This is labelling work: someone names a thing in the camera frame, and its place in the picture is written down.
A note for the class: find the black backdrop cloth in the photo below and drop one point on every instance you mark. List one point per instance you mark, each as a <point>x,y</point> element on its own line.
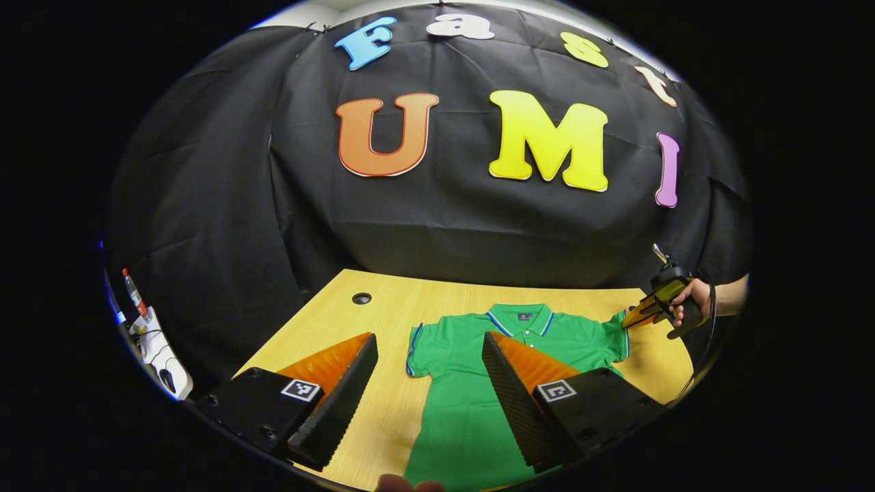
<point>444,225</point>

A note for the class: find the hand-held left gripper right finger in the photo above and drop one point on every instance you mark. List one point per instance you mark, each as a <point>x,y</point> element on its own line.
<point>519,410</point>

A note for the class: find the red capped bottle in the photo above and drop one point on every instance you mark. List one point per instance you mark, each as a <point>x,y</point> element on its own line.
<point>135,295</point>

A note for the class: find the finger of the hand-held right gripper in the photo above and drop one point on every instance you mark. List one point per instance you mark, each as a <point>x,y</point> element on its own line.
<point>642,314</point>
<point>668,292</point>

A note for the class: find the green T-shirt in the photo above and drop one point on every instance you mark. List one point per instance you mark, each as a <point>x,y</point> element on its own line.
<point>465,410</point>

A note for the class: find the black power plug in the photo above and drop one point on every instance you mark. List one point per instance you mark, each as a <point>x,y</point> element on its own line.
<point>167,380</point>

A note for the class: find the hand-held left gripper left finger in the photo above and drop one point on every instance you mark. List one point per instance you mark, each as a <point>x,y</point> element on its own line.
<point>335,410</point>

